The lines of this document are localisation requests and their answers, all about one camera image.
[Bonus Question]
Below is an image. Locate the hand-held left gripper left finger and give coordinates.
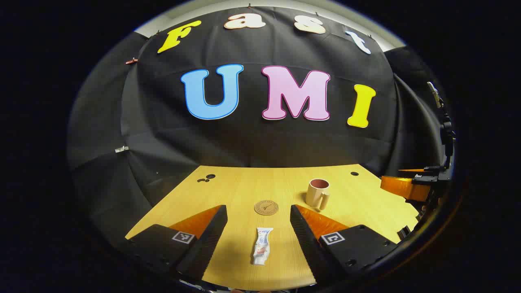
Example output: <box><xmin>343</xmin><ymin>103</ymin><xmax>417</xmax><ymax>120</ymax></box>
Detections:
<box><xmin>122</xmin><ymin>205</ymin><xmax>228</xmax><ymax>281</ymax></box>

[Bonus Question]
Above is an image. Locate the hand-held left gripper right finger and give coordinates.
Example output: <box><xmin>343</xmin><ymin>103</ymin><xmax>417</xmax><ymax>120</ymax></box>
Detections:
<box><xmin>290</xmin><ymin>204</ymin><xmax>399</xmax><ymax>285</ymax></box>

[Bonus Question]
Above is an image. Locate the white toothpaste tube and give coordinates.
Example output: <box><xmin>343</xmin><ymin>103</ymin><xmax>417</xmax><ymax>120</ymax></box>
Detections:
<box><xmin>253</xmin><ymin>227</ymin><xmax>274</xmax><ymax>266</ymax></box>

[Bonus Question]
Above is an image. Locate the beige cup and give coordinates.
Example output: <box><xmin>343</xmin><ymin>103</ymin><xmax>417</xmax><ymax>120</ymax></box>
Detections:
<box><xmin>305</xmin><ymin>178</ymin><xmax>331</xmax><ymax>211</ymax></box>

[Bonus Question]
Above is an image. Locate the round cork coaster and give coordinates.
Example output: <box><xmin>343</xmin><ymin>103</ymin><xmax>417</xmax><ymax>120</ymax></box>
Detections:
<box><xmin>254</xmin><ymin>200</ymin><xmax>280</xmax><ymax>216</ymax></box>

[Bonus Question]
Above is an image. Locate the wooden desktop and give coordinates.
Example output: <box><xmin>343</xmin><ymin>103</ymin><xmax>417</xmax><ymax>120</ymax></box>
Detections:
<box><xmin>125</xmin><ymin>164</ymin><xmax>420</xmax><ymax>291</ymax></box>

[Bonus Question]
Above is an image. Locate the black backdrop cloth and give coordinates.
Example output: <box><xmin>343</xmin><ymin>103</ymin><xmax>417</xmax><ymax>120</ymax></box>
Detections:
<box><xmin>67</xmin><ymin>6</ymin><xmax>448</xmax><ymax>245</ymax></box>

